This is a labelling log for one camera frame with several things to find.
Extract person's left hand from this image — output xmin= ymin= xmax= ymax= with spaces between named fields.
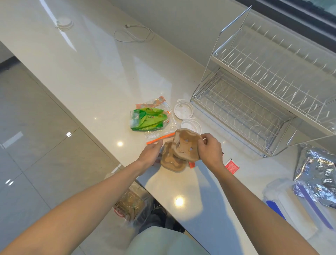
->
xmin=136 ymin=140 xmax=164 ymax=168

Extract person's right hand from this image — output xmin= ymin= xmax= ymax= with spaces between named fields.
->
xmin=197 ymin=133 xmax=225 ymax=171

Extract clear bag with orange band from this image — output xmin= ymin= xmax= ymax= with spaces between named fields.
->
xmin=144 ymin=129 xmax=196 ymax=168

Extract brown paper cup carrier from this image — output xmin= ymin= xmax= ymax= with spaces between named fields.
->
xmin=172 ymin=129 xmax=204 ymax=162
xmin=160 ymin=142 xmax=188 ymax=173

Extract red sauce packet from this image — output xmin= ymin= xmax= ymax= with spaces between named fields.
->
xmin=224 ymin=158 xmax=240 ymax=174

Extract white plastic cup lid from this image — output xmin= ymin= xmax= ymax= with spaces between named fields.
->
xmin=180 ymin=118 xmax=202 ymax=135
xmin=174 ymin=99 xmax=194 ymax=120

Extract green snack bag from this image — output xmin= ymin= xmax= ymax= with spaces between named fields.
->
xmin=130 ymin=107 xmax=168 ymax=132

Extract clear plastic trash bag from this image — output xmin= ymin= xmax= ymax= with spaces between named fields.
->
xmin=104 ymin=165 xmax=155 ymax=226

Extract clear wrapper with orange print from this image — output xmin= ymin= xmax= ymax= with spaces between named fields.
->
xmin=135 ymin=96 xmax=171 ymax=116

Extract white wire dish rack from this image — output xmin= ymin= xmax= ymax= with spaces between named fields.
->
xmin=190 ymin=6 xmax=336 ymax=158

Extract clear container with blue clips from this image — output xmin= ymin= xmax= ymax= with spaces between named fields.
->
xmin=262 ymin=178 xmax=336 ymax=241

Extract silver foil bag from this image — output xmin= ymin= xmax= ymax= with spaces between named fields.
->
xmin=293 ymin=144 xmax=336 ymax=209

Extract person's left forearm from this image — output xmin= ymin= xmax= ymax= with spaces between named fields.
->
xmin=0 ymin=160 xmax=147 ymax=255

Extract person's right forearm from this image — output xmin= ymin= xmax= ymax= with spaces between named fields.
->
xmin=215 ymin=165 xmax=320 ymax=255

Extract person's blue jeans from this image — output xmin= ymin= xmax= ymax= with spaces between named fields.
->
xmin=136 ymin=199 xmax=186 ymax=234

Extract person's light green shirt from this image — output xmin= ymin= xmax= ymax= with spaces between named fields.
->
xmin=126 ymin=226 xmax=210 ymax=255

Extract white round puck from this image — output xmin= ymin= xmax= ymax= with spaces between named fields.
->
xmin=55 ymin=17 xmax=74 ymax=30

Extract white cable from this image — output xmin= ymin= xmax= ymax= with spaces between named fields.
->
xmin=113 ymin=24 xmax=155 ymax=43

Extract dark window frame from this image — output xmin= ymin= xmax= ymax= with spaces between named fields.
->
xmin=236 ymin=0 xmax=336 ymax=37

